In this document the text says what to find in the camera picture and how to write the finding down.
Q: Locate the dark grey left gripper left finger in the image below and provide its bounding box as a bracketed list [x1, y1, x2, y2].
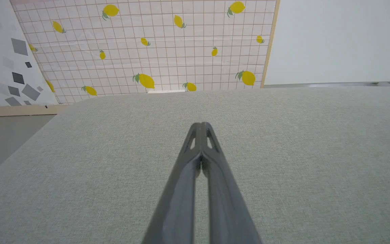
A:
[142, 123, 202, 244]

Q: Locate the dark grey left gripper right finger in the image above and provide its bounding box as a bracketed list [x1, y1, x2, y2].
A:
[200, 122, 262, 244]

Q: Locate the grey fabric sofa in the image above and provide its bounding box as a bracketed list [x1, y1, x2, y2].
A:
[0, 86, 390, 244]

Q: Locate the lemon print partition screen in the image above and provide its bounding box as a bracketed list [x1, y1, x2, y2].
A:
[10, 0, 281, 105]

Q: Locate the terrazzo print panel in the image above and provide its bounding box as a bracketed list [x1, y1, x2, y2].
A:
[0, 0, 68, 118]

